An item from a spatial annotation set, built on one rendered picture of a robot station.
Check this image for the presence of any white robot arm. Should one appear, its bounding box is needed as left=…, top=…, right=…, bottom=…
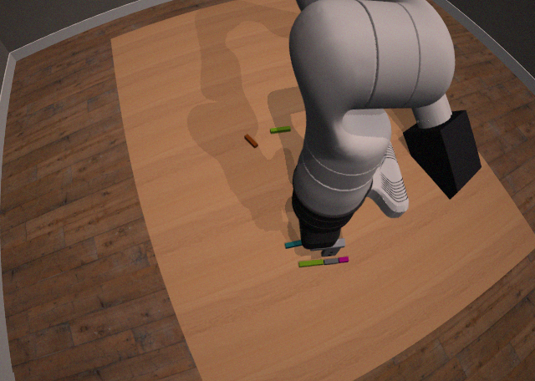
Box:
left=289, top=0, right=455, bottom=190

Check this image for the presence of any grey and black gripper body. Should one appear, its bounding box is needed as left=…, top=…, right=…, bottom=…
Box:
left=292, top=142, right=409, bottom=250

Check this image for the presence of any grey rod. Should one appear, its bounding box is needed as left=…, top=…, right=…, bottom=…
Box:
left=324, top=258, right=339, bottom=265

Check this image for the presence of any lime green rod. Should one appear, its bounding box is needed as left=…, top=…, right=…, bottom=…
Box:
left=298, top=259, right=324, bottom=267
left=270, top=126, right=291, bottom=134

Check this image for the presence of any turquoise rod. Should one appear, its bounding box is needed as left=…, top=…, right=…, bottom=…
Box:
left=285, top=240, right=302, bottom=249

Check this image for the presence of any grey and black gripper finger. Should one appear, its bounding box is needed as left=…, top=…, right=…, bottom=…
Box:
left=310, top=238, right=345, bottom=257

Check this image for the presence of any orange rod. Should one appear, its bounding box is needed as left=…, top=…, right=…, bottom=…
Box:
left=244, top=134, right=258, bottom=149

